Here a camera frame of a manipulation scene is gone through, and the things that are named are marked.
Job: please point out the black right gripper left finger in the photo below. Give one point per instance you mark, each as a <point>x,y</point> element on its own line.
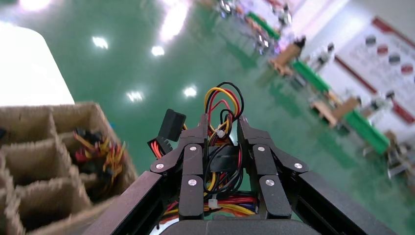
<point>191,162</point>

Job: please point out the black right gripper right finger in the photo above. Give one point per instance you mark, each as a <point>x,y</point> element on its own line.
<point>262,162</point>

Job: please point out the tan cardboard box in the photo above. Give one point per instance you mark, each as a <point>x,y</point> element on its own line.
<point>334,112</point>
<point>285,58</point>

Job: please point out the green top work table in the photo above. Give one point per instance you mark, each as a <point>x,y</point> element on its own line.
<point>311,76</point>
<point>368,131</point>
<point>264,26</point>

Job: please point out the brown cardboard divider box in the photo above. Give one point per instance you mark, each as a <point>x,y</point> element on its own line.
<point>32,194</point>

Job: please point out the white wall poster red border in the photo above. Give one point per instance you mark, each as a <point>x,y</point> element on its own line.
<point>382,58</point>

